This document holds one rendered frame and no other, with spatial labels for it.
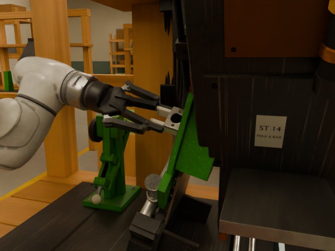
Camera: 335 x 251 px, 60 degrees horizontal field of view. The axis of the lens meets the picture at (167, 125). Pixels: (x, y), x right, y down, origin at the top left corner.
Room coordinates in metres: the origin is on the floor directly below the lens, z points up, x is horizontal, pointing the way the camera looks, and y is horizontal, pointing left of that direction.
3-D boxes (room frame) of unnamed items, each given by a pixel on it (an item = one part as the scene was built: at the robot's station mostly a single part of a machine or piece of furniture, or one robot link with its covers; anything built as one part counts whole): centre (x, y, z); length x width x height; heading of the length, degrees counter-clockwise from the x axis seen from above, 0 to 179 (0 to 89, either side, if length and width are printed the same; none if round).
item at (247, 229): (0.50, -0.20, 1.11); 0.39 x 0.16 x 0.03; 163
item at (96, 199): (0.77, 0.20, 0.96); 0.06 x 0.03 x 0.06; 163
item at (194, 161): (0.58, -0.06, 1.17); 0.13 x 0.12 x 0.20; 73
